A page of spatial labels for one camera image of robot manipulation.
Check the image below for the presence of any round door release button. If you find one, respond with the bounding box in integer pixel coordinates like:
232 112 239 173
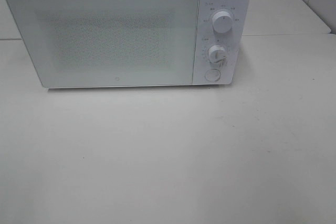
205 69 221 82

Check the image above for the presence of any white timer knob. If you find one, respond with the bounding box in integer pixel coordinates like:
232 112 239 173
208 45 227 65

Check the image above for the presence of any white microwave door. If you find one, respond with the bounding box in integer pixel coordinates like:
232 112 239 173
7 0 198 88

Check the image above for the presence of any upper white power knob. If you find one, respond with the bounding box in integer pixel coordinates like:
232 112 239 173
212 10 233 34

